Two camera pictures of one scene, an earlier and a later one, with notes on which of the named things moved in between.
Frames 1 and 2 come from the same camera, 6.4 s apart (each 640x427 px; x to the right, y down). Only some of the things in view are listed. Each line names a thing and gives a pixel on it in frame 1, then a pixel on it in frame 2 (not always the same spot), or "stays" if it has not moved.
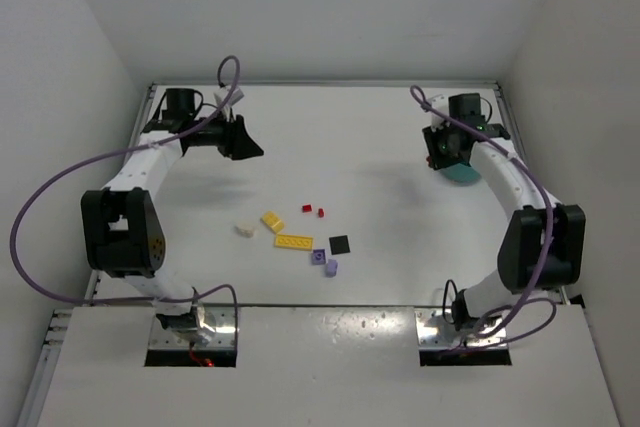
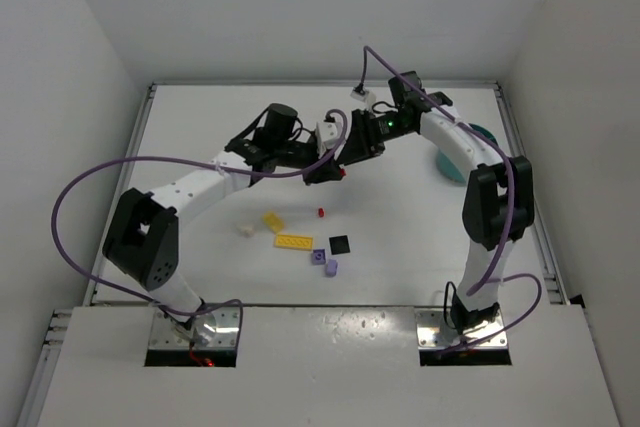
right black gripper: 436,148 -> 364,134
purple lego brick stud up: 319,257 stays
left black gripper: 235,136 -> 310,162
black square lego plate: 339,244 stays
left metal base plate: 164,339 stays
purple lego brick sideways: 331,268 stays
